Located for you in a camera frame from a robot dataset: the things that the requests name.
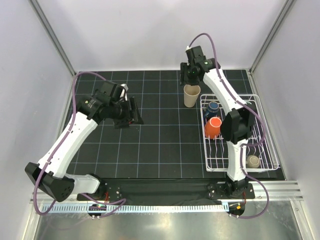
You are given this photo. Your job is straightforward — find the left aluminium frame post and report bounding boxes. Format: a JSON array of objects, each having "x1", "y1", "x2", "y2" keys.
[{"x1": 28, "y1": 0, "x2": 76, "y2": 76}]

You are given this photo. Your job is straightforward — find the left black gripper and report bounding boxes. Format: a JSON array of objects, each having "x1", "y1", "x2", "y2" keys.
[{"x1": 109, "y1": 97, "x2": 143, "y2": 129}]

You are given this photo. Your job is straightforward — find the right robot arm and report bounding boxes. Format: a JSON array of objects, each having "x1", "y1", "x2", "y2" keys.
[{"x1": 180, "y1": 46, "x2": 256, "y2": 198}]

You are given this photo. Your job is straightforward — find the dark blue mug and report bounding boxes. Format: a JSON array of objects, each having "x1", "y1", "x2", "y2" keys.
[{"x1": 203, "y1": 101, "x2": 219, "y2": 121}]

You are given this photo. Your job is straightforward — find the tall beige cup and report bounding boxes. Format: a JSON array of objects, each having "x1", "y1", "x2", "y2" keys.
[{"x1": 183, "y1": 84, "x2": 201, "y2": 108}]

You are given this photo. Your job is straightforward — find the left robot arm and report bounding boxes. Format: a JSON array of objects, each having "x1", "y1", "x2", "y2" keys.
[{"x1": 25, "y1": 80, "x2": 144, "y2": 202}]

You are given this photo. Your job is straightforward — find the small grey-beige mug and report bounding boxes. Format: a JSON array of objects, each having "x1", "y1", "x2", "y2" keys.
[{"x1": 245, "y1": 155, "x2": 261, "y2": 169}]

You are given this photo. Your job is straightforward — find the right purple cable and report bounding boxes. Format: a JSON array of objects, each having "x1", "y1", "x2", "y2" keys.
[{"x1": 188, "y1": 32, "x2": 270, "y2": 220}]

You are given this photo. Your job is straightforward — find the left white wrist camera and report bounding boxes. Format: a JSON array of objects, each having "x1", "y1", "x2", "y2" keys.
[{"x1": 120, "y1": 83, "x2": 129, "y2": 101}]

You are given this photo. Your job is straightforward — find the aluminium frame post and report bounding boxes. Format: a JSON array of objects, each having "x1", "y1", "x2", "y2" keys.
[
  {"x1": 28, "y1": 0, "x2": 76, "y2": 76},
  {"x1": 248, "y1": 0, "x2": 296, "y2": 75}
]

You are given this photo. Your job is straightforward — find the white slotted cable duct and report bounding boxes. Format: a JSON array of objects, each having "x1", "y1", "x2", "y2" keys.
[{"x1": 41, "y1": 202, "x2": 229, "y2": 214}]

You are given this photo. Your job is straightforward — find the right aluminium frame post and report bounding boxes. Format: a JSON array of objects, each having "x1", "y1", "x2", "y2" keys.
[{"x1": 248, "y1": 0, "x2": 296, "y2": 75}]

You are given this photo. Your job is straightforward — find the white wire dish rack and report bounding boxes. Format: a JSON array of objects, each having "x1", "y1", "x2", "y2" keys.
[{"x1": 199, "y1": 94, "x2": 280, "y2": 173}]

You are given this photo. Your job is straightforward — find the orange mug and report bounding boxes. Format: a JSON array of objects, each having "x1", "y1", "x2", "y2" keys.
[{"x1": 204, "y1": 116, "x2": 222, "y2": 139}]

